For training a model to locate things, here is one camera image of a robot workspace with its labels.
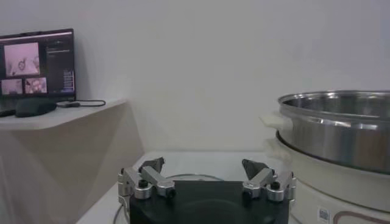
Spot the silver black-tipped left gripper left finger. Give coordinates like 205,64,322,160
117,156,177,214

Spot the silver black-tipped left gripper right finger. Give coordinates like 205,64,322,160
241,158,297,203

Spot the stainless steel steamer basket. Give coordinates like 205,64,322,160
260,90,390,175

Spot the white side desk with mouse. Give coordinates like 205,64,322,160
0,97,144,224

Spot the black computer mouse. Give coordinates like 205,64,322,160
15,99,58,118

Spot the round glass lid cream handle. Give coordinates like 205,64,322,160
112,172,302,224

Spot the black looped desk cable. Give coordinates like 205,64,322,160
73,99,107,108

